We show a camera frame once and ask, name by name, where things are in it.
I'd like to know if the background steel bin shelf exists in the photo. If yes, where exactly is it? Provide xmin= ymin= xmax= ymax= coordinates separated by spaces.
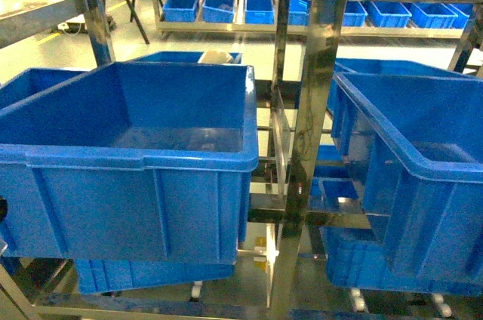
xmin=152 ymin=0 xmax=476 ymax=40

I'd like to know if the blue bin behind left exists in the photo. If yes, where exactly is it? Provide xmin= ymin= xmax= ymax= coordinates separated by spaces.
xmin=129 ymin=50 xmax=242 ymax=64

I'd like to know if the blue bin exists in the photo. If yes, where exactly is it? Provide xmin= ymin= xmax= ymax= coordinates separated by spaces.
xmin=129 ymin=50 xmax=242 ymax=64
xmin=319 ymin=227 xmax=482 ymax=297
xmin=74 ymin=260 xmax=235 ymax=294
xmin=326 ymin=57 xmax=469 ymax=117

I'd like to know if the blue bin behind right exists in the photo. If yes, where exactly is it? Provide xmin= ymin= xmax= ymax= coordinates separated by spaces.
xmin=326 ymin=57 xmax=469 ymax=117

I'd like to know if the large blue container left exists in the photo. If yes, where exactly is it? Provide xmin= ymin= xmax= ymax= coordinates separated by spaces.
xmin=1 ymin=63 xmax=259 ymax=264

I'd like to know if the large blue container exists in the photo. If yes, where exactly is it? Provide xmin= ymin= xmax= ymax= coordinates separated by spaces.
xmin=332 ymin=72 xmax=482 ymax=284
xmin=1 ymin=63 xmax=259 ymax=264

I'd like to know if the blue bin lower right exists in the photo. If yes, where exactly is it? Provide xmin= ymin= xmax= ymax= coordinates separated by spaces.
xmin=319 ymin=227 xmax=482 ymax=297

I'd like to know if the large blue container right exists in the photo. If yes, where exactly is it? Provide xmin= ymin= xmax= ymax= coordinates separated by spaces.
xmin=332 ymin=72 xmax=482 ymax=284

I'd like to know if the blue bin lower left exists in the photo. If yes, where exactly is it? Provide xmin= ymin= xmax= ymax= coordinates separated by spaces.
xmin=74 ymin=260 xmax=235 ymax=294

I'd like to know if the steel vertical rack post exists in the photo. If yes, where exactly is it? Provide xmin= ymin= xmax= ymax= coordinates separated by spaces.
xmin=266 ymin=0 xmax=346 ymax=319

